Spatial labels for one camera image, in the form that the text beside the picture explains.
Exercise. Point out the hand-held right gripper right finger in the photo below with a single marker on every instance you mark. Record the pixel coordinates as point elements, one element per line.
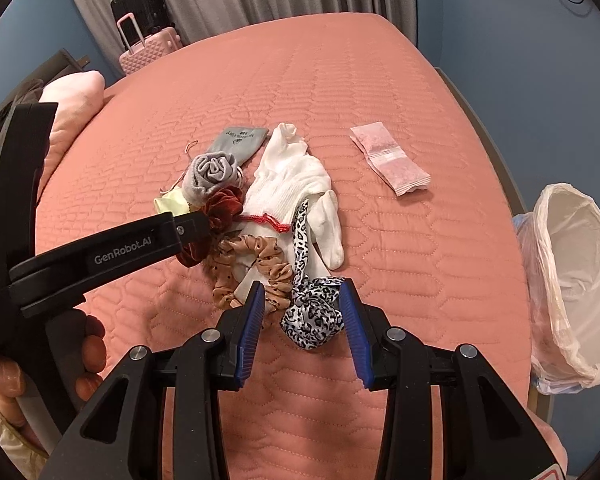
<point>354,330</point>

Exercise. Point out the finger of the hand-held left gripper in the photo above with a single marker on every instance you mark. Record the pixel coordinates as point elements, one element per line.
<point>192,230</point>

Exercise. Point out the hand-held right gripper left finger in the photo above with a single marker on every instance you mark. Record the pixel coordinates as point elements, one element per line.
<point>250,325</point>

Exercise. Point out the dark red velvet scrunchie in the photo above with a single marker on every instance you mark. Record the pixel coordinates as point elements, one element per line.
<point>225,205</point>

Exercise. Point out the leopard print scrunchie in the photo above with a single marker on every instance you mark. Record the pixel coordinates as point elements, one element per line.
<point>310,315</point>

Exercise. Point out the pink sachet packet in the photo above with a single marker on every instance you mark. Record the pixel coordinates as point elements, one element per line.
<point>387,157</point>

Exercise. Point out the bin with white plastic bag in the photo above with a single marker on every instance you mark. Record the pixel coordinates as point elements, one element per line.
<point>580,260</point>

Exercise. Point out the person's left forearm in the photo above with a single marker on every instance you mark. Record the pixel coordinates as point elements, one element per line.
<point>5,435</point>

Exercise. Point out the person's left hand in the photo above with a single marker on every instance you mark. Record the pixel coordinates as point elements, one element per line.
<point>92,345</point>

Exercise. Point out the pale yellow cloth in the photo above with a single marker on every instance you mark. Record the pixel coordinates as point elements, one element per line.
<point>172,202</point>

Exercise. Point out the grey velvet scrunchie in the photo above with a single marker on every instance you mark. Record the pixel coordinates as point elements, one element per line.
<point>212,172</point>

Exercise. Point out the tan polka dot scrunchie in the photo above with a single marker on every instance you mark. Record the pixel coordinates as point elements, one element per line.
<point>260,250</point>

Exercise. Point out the plain white sock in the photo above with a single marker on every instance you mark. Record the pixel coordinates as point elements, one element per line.
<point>330,230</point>

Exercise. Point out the white ribbed sock red trim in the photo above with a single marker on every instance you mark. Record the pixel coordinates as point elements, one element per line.
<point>285,180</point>

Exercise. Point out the pink pillow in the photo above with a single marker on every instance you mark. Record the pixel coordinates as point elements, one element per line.
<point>75,100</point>

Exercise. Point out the pink suitcase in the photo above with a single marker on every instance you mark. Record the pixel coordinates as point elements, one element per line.
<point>152,52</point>

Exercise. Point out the dark wooden headboard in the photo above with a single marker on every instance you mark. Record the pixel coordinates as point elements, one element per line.
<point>55,62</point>

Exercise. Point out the pink quilted bedspread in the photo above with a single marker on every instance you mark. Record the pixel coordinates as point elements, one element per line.
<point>330,70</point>

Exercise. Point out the black suitcase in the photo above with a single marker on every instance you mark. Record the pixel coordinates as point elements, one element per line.
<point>142,5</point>

